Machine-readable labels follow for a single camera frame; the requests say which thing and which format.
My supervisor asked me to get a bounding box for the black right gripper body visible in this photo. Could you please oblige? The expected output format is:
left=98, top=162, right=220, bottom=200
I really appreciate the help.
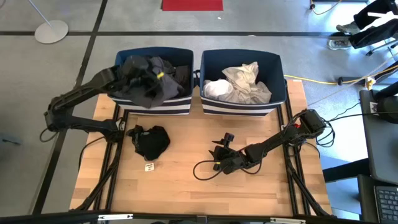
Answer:
left=213, top=146, right=249, bottom=174

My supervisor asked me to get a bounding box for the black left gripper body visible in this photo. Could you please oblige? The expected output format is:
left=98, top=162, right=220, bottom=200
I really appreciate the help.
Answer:
left=123, top=56, right=170, bottom=91

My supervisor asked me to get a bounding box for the dark grey garment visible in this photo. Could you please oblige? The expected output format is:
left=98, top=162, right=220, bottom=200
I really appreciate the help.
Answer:
left=108, top=55, right=185, bottom=109

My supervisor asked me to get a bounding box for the black garment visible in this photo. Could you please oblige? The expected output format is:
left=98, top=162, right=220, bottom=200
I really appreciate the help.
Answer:
left=125, top=124, right=171, bottom=162
left=172, top=64, right=192, bottom=93

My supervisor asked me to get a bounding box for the white fleece cloth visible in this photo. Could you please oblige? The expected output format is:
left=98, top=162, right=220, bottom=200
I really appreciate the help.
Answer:
left=202, top=78, right=234, bottom=101

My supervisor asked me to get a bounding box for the navy white striped fabric bin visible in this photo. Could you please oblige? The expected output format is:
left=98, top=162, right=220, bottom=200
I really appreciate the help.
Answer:
left=107, top=46, right=195, bottom=116
left=198, top=49, right=287, bottom=118

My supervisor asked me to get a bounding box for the beige garment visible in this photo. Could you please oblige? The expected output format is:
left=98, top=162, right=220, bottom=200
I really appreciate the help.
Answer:
left=221, top=61, right=260, bottom=94

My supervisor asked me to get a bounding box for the red floor mat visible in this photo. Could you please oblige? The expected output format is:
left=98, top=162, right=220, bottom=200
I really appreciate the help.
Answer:
left=161, top=0, right=224, bottom=12

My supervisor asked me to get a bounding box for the grey round stand base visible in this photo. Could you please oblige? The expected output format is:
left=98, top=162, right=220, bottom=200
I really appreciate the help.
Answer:
left=27, top=0, right=70, bottom=45

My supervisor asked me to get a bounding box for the black desk support bar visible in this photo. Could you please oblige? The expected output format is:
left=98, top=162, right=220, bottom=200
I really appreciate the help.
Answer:
left=322, top=158, right=371, bottom=183

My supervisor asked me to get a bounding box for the grey desk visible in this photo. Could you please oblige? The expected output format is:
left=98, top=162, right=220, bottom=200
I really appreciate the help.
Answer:
left=359, top=88, right=398, bottom=186

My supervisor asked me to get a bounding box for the black laptop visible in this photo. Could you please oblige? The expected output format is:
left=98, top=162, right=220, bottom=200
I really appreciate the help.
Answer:
left=356, top=174, right=398, bottom=224

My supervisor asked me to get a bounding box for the black desk equipment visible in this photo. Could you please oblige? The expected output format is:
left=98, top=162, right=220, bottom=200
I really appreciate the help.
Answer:
left=371, top=81, right=398, bottom=124

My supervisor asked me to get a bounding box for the black crossbar with silver brackets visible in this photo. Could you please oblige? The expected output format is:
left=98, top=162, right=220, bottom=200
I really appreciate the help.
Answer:
left=0, top=210, right=398, bottom=224

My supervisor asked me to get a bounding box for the person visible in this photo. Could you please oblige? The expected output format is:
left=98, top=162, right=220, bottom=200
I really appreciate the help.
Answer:
left=326, top=0, right=398, bottom=50

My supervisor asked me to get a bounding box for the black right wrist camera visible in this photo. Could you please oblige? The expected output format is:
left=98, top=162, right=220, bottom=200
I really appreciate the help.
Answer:
left=212, top=132, right=235, bottom=147

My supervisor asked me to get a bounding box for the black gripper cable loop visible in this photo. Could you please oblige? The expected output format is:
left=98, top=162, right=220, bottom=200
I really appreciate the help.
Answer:
left=192, top=159, right=264, bottom=182

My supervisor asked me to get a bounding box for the black aluminium frame rail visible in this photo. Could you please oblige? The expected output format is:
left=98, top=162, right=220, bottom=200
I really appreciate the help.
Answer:
left=279, top=79, right=335, bottom=218
left=70, top=102, right=129, bottom=212

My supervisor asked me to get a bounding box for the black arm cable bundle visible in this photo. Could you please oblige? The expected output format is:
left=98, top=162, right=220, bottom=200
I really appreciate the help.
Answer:
left=315, top=119, right=336, bottom=149

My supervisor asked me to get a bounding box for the yellow floor cable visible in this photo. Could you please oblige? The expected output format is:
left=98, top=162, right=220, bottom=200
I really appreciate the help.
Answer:
left=283, top=63, right=398, bottom=86

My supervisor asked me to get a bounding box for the white cord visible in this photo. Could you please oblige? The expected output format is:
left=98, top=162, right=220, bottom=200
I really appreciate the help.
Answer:
left=307, top=52, right=398, bottom=107

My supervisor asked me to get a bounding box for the orange floor cable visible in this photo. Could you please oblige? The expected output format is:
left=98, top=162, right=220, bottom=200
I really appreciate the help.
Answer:
left=310, top=0, right=343, bottom=16

